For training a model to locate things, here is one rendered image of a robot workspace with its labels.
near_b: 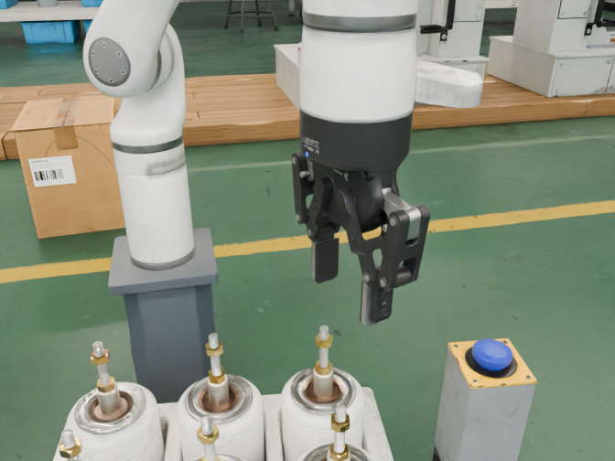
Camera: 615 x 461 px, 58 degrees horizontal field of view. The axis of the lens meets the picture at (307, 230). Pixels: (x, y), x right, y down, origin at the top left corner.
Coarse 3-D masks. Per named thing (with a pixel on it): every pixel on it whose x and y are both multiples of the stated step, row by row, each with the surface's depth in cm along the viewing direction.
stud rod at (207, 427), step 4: (204, 416) 49; (208, 416) 49; (200, 420) 49; (204, 420) 48; (208, 420) 48; (204, 424) 48; (208, 424) 48; (204, 428) 48; (208, 428) 48; (212, 428) 49; (204, 432) 49; (208, 432) 49; (212, 444) 50; (204, 448) 50; (208, 448) 49; (212, 448) 50; (204, 452) 50; (208, 452) 50; (212, 452) 50; (208, 456) 50; (212, 456) 50; (208, 460) 50; (212, 460) 50
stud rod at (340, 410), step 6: (336, 408) 50; (342, 408) 50; (336, 414) 50; (342, 414) 50; (336, 420) 50; (342, 420) 50; (336, 432) 51; (336, 438) 51; (342, 438) 51; (336, 444) 51; (342, 444) 51; (336, 450) 52; (342, 450) 52
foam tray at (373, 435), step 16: (272, 400) 72; (368, 400) 72; (160, 416) 70; (176, 416) 70; (272, 416) 70; (368, 416) 70; (176, 432) 68; (272, 432) 68; (368, 432) 68; (384, 432) 68; (176, 448) 66; (272, 448) 66; (368, 448) 66; (384, 448) 66
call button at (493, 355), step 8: (480, 344) 59; (488, 344) 59; (496, 344) 59; (504, 344) 59; (472, 352) 59; (480, 352) 58; (488, 352) 58; (496, 352) 58; (504, 352) 58; (480, 360) 57; (488, 360) 57; (496, 360) 57; (504, 360) 57; (488, 368) 58; (496, 368) 57
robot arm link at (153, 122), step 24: (168, 24) 69; (168, 48) 68; (168, 72) 69; (144, 96) 73; (168, 96) 72; (120, 120) 72; (144, 120) 71; (168, 120) 71; (120, 144) 70; (144, 144) 70; (168, 144) 71
